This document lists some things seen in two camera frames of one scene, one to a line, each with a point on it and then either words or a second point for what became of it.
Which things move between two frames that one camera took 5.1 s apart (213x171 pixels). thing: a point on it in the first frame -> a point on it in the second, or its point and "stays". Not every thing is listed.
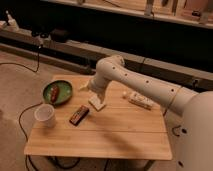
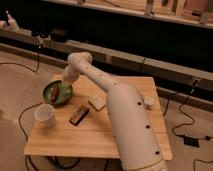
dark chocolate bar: [79, 115] stays
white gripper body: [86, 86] -> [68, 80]
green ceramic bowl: [65, 92] stays
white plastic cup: [44, 116] stays
